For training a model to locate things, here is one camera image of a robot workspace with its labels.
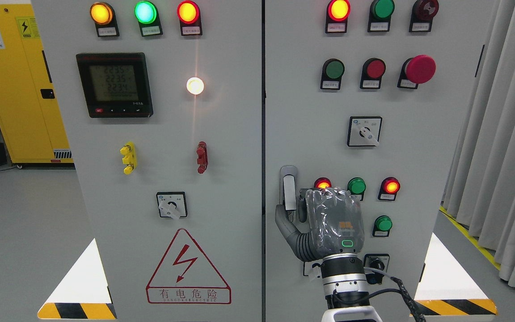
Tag red terminal block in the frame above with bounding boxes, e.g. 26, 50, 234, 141
196, 141, 208, 174

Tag yellow terminal block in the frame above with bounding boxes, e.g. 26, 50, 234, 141
120, 141, 137, 175

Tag red emergency stop button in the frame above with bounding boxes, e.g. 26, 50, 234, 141
397, 55, 437, 89

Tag green light top right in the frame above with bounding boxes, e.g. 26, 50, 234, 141
367, 0, 395, 33

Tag black digital power meter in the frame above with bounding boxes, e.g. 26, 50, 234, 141
76, 52, 153, 118

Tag green push button upper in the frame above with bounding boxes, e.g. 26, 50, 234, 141
320, 58, 345, 90

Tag red push button upper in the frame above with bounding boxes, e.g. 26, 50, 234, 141
359, 58, 386, 89

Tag white rotary switch bottom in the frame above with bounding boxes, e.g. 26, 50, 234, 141
303, 260, 322, 282

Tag right cabinet door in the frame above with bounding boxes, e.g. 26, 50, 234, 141
265, 0, 495, 322

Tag left rotary selector switch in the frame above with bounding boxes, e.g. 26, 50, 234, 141
156, 191, 188, 220

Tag silver door handle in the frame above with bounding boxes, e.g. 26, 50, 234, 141
279, 165, 298, 212

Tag red indicator light top left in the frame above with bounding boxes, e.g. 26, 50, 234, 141
177, 0, 203, 36

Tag red danger warning sticker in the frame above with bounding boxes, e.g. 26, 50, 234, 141
146, 229, 232, 304

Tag left cabinet door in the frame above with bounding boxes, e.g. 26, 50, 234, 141
31, 0, 263, 322

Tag cabinet door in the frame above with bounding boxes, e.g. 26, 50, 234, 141
265, 0, 495, 322
31, 0, 263, 322

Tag red lit light middle left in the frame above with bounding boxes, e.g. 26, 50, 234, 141
313, 177, 332, 189

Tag green light middle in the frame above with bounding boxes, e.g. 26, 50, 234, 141
347, 177, 367, 200

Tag right upper rotary selector switch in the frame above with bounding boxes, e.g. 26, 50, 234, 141
346, 116, 383, 147

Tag red lit light top right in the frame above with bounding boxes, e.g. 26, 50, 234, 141
325, 0, 351, 34

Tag green push button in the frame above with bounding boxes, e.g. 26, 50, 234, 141
320, 58, 345, 90
371, 215, 393, 237

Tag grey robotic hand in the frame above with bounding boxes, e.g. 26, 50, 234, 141
274, 187, 364, 262

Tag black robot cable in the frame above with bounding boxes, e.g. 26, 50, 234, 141
333, 267, 427, 322

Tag rotary selector switch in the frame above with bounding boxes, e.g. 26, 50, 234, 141
156, 191, 188, 220
346, 116, 383, 147

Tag red lit light middle right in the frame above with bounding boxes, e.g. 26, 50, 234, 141
378, 177, 401, 201

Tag green indicator light top left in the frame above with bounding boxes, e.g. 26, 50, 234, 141
134, 0, 163, 37

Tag green push button lower right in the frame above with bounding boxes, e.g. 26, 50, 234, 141
371, 215, 393, 237

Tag yellow indicator light top left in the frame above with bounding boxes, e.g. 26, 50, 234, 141
90, 2, 120, 37

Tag black key switch bottom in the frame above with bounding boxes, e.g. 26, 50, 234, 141
364, 254, 390, 285

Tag red lit light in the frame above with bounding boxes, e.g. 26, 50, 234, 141
313, 177, 332, 189
378, 177, 401, 201
325, 0, 351, 34

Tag dark red buzzer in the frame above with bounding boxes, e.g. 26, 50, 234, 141
409, 0, 439, 33

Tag yellow safety cabinet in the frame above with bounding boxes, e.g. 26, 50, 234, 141
0, 4, 73, 165

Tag grey curtain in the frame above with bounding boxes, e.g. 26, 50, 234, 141
443, 0, 515, 288

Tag white lit indicator light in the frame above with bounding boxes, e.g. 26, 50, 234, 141
186, 76, 205, 95

